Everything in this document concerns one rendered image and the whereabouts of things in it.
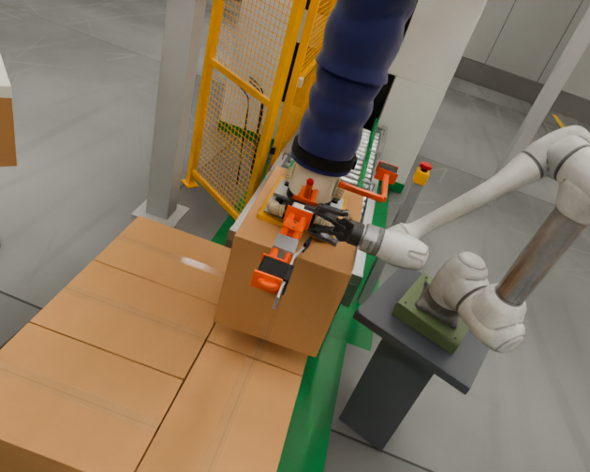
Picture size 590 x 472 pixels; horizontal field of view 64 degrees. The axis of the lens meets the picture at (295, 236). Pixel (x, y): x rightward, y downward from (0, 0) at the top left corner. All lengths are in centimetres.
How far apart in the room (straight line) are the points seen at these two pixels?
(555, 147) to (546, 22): 944
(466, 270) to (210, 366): 101
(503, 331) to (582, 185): 56
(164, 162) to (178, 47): 73
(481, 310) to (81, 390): 137
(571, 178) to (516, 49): 949
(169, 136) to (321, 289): 179
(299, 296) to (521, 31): 971
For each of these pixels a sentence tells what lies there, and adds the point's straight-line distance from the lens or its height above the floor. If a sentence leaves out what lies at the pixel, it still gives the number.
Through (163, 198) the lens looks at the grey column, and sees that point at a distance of 329.
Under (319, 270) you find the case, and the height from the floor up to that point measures 105.
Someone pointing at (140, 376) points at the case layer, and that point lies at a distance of 177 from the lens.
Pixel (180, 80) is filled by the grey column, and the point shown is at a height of 100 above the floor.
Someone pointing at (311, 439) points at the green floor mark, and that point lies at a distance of 241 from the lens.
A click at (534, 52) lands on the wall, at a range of 1103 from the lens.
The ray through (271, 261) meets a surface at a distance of 120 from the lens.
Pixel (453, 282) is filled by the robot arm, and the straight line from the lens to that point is 187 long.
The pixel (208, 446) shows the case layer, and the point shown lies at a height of 54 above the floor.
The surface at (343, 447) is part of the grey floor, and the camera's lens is 245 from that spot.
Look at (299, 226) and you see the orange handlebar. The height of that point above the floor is 122.
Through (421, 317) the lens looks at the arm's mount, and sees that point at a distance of 194.
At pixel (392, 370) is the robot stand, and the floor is 48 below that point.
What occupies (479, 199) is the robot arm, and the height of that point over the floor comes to 140.
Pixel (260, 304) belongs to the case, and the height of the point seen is 83.
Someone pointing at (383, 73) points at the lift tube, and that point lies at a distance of 153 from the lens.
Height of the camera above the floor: 197
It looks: 34 degrees down
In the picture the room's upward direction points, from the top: 18 degrees clockwise
